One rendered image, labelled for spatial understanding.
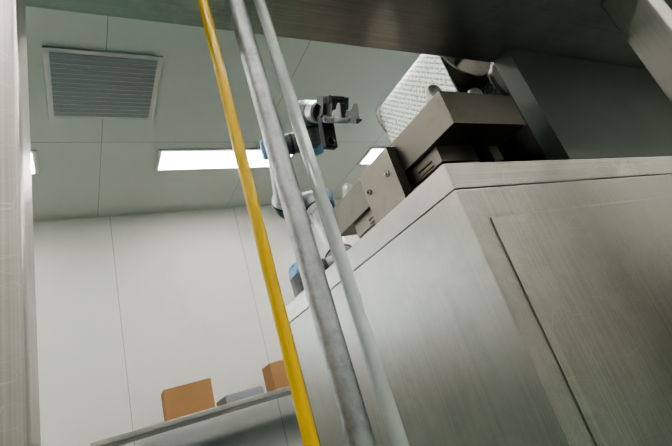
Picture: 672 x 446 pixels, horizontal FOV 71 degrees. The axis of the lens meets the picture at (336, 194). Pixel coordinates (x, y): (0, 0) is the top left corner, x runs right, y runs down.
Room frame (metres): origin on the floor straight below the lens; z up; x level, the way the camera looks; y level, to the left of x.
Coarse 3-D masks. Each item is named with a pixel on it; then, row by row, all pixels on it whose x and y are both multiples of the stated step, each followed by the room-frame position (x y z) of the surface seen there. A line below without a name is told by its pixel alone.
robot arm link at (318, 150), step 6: (306, 126) 1.37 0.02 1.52; (312, 126) 1.37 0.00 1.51; (318, 126) 1.38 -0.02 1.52; (312, 132) 1.38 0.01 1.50; (318, 132) 1.39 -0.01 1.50; (294, 138) 1.38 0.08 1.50; (312, 138) 1.39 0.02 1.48; (318, 138) 1.40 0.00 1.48; (294, 144) 1.38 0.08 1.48; (312, 144) 1.41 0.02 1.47; (318, 144) 1.41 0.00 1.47; (318, 150) 1.43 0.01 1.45; (324, 150) 1.45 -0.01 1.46
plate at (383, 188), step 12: (384, 156) 0.72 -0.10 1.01; (396, 156) 0.72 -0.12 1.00; (372, 168) 0.75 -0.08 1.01; (384, 168) 0.73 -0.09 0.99; (396, 168) 0.71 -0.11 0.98; (360, 180) 0.79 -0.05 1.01; (372, 180) 0.76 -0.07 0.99; (384, 180) 0.74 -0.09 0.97; (396, 180) 0.71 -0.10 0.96; (372, 192) 0.77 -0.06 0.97; (384, 192) 0.75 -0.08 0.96; (396, 192) 0.72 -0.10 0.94; (408, 192) 0.71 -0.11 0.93; (372, 204) 0.78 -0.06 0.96; (384, 204) 0.76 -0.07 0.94; (396, 204) 0.73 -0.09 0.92; (384, 216) 0.77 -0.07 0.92
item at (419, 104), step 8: (440, 72) 0.83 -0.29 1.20; (448, 72) 0.82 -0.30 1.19; (440, 80) 0.83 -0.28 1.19; (448, 80) 0.82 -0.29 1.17; (448, 88) 0.83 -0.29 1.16; (456, 88) 0.82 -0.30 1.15; (424, 96) 0.88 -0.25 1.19; (416, 104) 0.91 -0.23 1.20; (424, 104) 0.89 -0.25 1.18; (408, 112) 0.93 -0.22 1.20; (416, 112) 0.92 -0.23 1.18; (400, 120) 0.96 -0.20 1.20; (408, 120) 0.94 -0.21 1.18; (392, 128) 0.99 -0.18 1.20; (400, 128) 0.97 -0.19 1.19; (392, 136) 1.00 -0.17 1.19
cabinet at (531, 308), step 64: (512, 192) 0.62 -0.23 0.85; (576, 192) 0.70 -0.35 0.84; (640, 192) 0.79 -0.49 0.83; (384, 256) 0.73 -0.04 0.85; (448, 256) 0.62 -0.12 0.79; (512, 256) 0.59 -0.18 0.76; (576, 256) 0.65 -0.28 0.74; (640, 256) 0.73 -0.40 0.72; (384, 320) 0.78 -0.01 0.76; (448, 320) 0.66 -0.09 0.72; (512, 320) 0.57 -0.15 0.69; (576, 320) 0.62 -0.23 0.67; (640, 320) 0.69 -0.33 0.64; (320, 384) 1.03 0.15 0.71; (448, 384) 0.70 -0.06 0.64; (512, 384) 0.60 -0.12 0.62; (576, 384) 0.59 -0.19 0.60; (640, 384) 0.65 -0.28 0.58
